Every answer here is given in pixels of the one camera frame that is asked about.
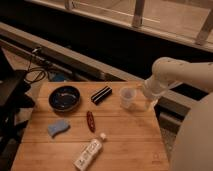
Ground blue object behind table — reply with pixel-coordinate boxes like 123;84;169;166
51;75;65;82

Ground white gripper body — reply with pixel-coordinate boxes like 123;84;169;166
142;76;164;100

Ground black box with white stripe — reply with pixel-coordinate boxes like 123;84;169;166
91;86;112;105

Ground white ceramic cup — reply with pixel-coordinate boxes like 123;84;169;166
119;87;136;109

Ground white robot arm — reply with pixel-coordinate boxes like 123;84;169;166
142;57;213;171

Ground blue sponge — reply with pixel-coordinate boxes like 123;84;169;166
47;120;70;137

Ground black cable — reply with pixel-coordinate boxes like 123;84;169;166
23;46;55;85

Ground dark blue ceramic bowl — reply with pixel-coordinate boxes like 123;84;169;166
49;86;80;112

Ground black stand at left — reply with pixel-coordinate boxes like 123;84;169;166
0;47;35;171

